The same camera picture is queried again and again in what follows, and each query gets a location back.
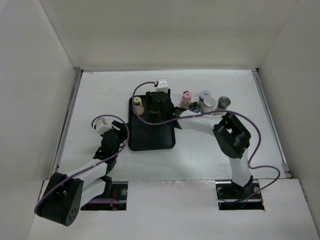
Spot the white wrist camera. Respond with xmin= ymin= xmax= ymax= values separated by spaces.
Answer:
xmin=93 ymin=118 xmax=109 ymax=135
xmin=155 ymin=78 xmax=169 ymax=94

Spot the pink lid spice jar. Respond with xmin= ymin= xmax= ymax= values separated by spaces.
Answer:
xmin=179 ymin=90 xmax=192 ymax=109

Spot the black plastic tray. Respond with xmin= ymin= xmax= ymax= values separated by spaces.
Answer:
xmin=128 ymin=98 xmax=176 ymax=152

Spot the clear top salt grinder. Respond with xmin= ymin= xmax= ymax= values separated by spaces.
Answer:
xmin=212 ymin=96 xmax=231 ymax=116

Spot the yellow lid spice jar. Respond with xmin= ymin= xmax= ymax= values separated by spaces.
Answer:
xmin=133 ymin=96 xmax=145 ymax=116

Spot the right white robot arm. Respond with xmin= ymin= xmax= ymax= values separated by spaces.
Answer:
xmin=149 ymin=91 xmax=253 ymax=198

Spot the silver lid blue label shaker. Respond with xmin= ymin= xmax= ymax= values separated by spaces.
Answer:
xmin=200 ymin=97 xmax=216 ymax=114

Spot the purple lid spice jar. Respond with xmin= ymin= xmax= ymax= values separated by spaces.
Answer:
xmin=198 ymin=90 xmax=212 ymax=106

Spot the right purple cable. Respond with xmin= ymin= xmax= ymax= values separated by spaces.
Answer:
xmin=131 ymin=80 xmax=281 ymax=201

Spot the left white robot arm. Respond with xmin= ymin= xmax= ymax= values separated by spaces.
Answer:
xmin=34 ymin=118 xmax=130 ymax=227

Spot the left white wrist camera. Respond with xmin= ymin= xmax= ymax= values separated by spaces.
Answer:
xmin=93 ymin=118 xmax=109 ymax=135

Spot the purple cable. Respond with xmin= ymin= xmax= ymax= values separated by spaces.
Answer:
xmin=33 ymin=114 xmax=130 ymax=216
xmin=131 ymin=80 xmax=281 ymax=201

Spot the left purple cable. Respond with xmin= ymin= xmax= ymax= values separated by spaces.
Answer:
xmin=33 ymin=114 xmax=130 ymax=216

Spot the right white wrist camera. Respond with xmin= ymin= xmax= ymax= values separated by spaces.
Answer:
xmin=155 ymin=78 xmax=169 ymax=94

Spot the black cap bottle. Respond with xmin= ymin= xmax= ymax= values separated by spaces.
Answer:
xmin=148 ymin=103 xmax=158 ymax=115
xmin=188 ymin=101 xmax=201 ymax=113

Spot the black cap bottle front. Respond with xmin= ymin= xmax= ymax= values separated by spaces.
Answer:
xmin=148 ymin=103 xmax=158 ymax=115

